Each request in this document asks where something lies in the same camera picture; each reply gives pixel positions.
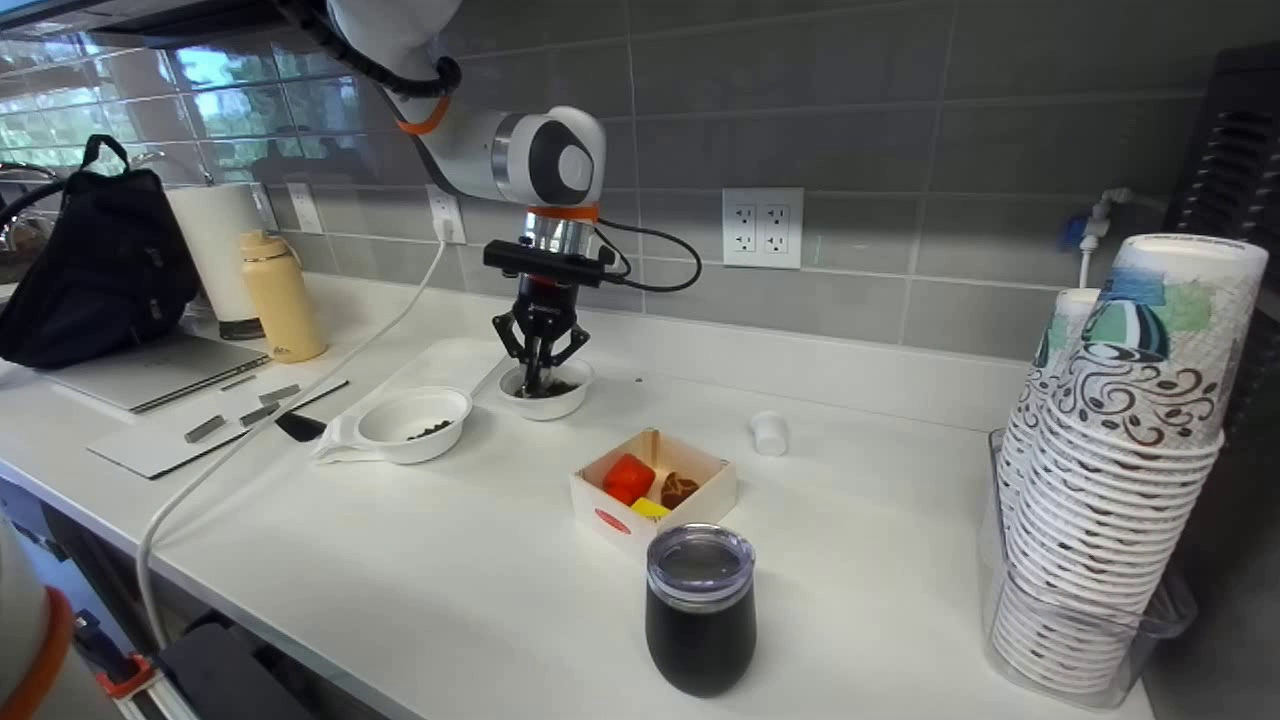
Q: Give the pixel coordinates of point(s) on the stack of patterned paper cups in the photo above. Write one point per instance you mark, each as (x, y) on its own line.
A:
(1107, 452)

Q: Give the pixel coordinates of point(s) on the black backpack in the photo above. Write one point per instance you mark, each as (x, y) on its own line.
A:
(112, 268)

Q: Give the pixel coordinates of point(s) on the white cutting board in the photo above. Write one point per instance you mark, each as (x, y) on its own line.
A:
(448, 366)

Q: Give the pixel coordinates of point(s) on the black tumbler with lid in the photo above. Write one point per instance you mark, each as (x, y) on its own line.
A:
(701, 610)

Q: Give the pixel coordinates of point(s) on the blue spray bottle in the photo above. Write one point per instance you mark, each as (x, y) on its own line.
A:
(1086, 229)

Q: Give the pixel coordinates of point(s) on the white box with toys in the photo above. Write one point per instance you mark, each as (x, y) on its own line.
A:
(654, 481)

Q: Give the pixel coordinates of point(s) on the white wall outlet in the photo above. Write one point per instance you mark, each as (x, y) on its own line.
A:
(761, 226)

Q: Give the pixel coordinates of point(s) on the white paper towel roll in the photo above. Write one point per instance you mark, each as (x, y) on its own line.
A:
(215, 226)

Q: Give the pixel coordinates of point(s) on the white bowl with coffee beans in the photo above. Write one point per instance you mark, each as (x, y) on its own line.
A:
(558, 399)

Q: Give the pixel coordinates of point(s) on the beige water bottle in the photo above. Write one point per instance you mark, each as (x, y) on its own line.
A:
(283, 301)

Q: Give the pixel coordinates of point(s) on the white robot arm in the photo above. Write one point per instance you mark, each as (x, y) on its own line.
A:
(549, 164)

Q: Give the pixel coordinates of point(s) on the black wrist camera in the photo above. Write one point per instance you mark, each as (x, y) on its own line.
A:
(535, 261)

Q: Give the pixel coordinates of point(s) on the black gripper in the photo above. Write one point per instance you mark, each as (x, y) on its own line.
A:
(543, 328)

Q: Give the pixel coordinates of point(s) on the white strainer bowl with handle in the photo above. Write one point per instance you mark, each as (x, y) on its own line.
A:
(399, 431)

